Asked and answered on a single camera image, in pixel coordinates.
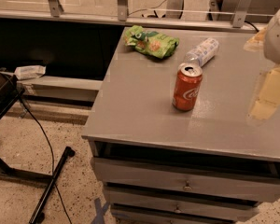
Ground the red coke can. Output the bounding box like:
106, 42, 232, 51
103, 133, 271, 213
173, 63, 203, 111

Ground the blue tape cross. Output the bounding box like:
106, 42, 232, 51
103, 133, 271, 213
91, 198, 109, 224

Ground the black cable behind rail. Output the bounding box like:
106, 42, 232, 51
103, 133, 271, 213
244, 20, 260, 34

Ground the grey drawer cabinet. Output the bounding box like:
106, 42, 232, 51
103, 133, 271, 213
81, 26, 280, 224

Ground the left metal bracket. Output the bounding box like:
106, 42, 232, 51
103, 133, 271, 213
48, 0, 63, 18

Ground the middle metal bracket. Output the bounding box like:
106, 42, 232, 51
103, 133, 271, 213
117, 0, 128, 21

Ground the bottom grey drawer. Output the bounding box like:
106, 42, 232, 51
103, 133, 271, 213
110, 204, 237, 224

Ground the right metal bracket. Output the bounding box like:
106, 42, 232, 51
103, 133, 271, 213
232, 0, 252, 28

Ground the clear plastic water bottle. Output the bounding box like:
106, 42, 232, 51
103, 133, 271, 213
184, 38, 219, 67

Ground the grey drawer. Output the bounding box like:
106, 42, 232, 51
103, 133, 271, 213
110, 204, 237, 224
104, 187, 259, 221
91, 157, 280, 203

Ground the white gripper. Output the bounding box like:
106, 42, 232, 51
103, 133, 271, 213
244, 9, 280, 120

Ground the top grey drawer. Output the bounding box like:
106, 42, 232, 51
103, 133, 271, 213
91, 157, 280, 203

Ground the metal bracket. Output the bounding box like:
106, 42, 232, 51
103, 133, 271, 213
232, 0, 252, 28
117, 0, 128, 21
48, 0, 63, 18

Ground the black stand with legs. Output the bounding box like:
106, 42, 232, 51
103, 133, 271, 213
0, 68, 77, 224

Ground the middle grey drawer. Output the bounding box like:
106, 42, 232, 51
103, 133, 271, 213
104, 187, 259, 221

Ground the green chip bag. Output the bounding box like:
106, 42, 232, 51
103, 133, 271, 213
123, 25, 179, 59

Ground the black cable on floor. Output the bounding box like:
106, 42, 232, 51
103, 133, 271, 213
19, 96, 73, 224

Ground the white wipes packet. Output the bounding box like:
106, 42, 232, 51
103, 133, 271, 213
14, 65, 46, 80

